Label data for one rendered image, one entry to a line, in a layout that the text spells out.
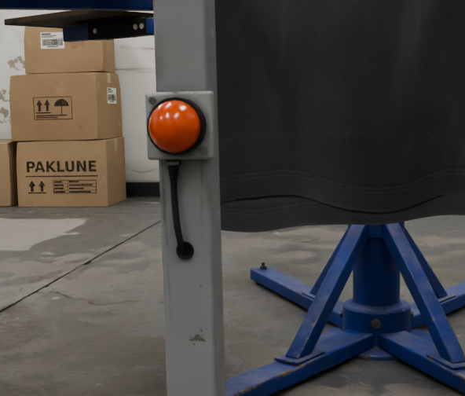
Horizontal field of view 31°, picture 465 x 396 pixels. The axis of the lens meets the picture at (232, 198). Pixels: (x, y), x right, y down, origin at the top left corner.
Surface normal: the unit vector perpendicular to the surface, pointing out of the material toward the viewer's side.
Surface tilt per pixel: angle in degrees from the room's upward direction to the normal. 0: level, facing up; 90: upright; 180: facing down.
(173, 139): 119
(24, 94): 90
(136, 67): 90
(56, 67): 91
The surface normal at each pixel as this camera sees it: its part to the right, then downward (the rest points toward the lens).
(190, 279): -0.18, 0.12
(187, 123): 0.59, -0.08
